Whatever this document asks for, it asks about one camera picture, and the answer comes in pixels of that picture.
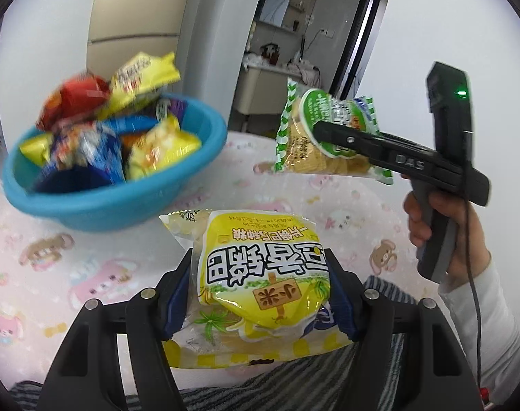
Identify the green cracker packet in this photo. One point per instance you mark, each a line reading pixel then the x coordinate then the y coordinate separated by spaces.
pixel 311 158

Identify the yellow rice cracker packet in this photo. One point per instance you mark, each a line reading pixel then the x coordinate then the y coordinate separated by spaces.
pixel 260 265

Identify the dark red container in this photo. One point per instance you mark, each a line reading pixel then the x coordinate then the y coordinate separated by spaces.
pixel 271 52

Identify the purple snack packet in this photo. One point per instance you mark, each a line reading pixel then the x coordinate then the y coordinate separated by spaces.
pixel 176 109

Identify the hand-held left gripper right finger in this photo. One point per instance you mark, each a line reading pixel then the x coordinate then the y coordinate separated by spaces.
pixel 341 308

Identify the person's right hand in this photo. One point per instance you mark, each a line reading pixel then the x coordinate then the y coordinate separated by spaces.
pixel 467 239

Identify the gold refrigerator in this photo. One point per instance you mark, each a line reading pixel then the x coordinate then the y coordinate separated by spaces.
pixel 131 17

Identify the blue red-print snack packet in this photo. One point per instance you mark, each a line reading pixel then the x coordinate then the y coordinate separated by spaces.
pixel 93 152

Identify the person's right forearm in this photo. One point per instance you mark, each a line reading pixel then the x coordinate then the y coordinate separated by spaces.
pixel 497 338

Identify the small gold snack packet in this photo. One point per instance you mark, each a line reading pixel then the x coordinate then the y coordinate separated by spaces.
pixel 35 147

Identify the blue and orange snack packet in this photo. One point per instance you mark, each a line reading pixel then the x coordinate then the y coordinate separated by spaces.
pixel 131 125

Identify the pink printed tablecloth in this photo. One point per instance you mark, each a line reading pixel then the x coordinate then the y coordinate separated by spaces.
pixel 251 192

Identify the beige vanity cabinet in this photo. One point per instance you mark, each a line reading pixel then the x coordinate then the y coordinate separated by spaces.
pixel 260 90

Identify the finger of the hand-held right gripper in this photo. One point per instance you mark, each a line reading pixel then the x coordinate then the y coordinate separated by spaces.
pixel 350 140

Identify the blue plastic basin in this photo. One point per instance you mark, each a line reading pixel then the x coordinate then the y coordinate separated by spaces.
pixel 114 205

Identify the dark door frame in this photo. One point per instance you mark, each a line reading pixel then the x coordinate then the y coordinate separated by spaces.
pixel 362 30

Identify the red snack packet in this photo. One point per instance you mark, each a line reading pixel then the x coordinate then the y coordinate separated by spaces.
pixel 76 98

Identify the white wall socket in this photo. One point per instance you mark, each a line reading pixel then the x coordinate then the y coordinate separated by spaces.
pixel 327 32

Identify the grey striped cloth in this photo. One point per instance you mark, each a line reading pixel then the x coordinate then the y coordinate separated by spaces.
pixel 251 389

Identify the yellow red-print snack packet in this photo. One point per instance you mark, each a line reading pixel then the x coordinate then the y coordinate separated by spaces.
pixel 136 77

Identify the yellow chips snack packet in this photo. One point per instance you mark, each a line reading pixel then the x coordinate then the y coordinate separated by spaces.
pixel 161 150

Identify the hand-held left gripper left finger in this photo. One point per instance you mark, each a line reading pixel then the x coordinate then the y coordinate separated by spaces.
pixel 179 299

